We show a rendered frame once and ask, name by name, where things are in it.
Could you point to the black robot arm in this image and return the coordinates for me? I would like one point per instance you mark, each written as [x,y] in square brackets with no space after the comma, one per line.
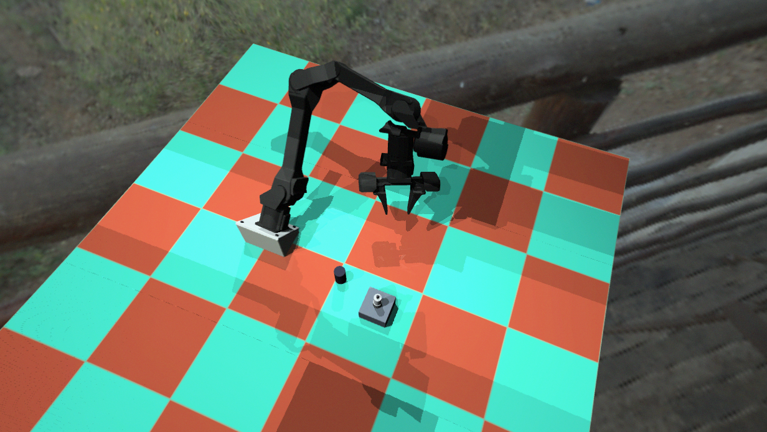
[305,89]

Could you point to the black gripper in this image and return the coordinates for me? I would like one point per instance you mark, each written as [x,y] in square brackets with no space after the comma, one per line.
[399,172]

